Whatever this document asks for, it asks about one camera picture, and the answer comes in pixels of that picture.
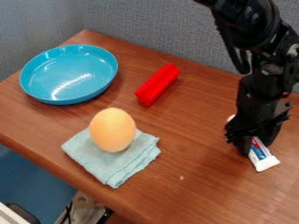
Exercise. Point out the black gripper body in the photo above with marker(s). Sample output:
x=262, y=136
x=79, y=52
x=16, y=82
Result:
x=259, y=106

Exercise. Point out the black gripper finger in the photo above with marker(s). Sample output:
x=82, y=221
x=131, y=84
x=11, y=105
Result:
x=243, y=140
x=271, y=131

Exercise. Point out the white toothpaste tube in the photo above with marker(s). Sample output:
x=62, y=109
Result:
x=260, y=156

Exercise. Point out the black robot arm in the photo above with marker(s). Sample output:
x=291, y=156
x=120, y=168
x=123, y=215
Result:
x=263, y=48

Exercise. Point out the blue plate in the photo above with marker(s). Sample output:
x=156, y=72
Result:
x=68, y=74

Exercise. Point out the red plastic block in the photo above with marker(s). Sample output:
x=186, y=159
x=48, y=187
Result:
x=156, y=84

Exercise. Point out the orange egg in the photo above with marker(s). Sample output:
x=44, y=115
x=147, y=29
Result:
x=112, y=129

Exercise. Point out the light blue folded cloth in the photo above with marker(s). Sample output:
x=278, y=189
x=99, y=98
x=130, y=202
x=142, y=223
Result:
x=112, y=167

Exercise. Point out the grey object under table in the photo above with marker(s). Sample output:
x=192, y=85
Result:
x=84, y=211

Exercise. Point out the white black object bottom left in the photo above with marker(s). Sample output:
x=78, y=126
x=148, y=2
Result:
x=19, y=216

